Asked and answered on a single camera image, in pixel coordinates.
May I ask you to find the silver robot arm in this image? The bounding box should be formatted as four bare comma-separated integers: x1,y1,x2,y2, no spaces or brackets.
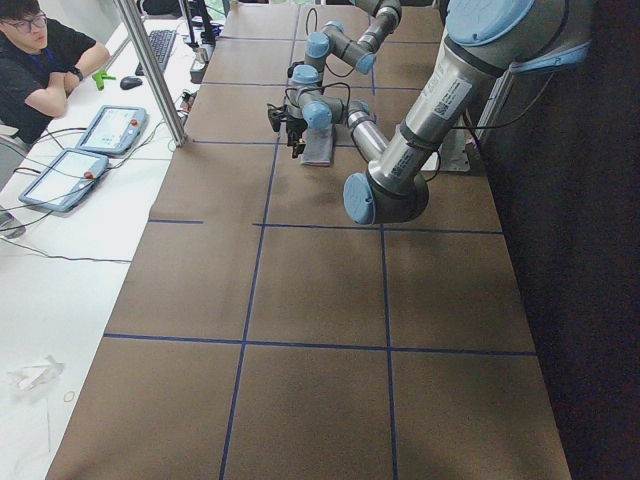
343,1,594,225
267,1,402,166

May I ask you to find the seated man black shirt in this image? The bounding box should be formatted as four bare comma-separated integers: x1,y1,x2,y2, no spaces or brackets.
1,1,110,145

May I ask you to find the upper teach pendant tablet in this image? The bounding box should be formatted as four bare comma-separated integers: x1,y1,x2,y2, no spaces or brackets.
76,105,148,156

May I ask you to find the green plastic tool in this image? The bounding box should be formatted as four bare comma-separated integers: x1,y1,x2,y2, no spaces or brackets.
91,69,116,91

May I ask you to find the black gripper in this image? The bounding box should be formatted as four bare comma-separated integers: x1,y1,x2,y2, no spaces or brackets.
267,103,306,159

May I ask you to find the aluminium frame post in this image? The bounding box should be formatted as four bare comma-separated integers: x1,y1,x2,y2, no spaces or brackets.
114,0,187,147

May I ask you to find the pink towel grey underside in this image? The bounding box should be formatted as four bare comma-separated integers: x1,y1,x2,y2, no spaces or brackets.
300,125,335,167

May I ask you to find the teach pendant tablet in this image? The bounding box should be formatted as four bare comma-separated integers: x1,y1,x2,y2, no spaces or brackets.
76,105,148,156
18,148,109,213

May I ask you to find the lower teach pendant tablet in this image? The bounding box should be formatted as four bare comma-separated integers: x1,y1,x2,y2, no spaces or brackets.
18,148,109,213

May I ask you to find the crumpled clear plastic wrap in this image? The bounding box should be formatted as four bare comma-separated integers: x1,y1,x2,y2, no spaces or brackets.
7,355,65,392

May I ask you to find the black computer mouse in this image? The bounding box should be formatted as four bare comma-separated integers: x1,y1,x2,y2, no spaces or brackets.
119,76,143,91

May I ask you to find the black keyboard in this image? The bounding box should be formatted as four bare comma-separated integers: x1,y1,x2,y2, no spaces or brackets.
148,29,177,72

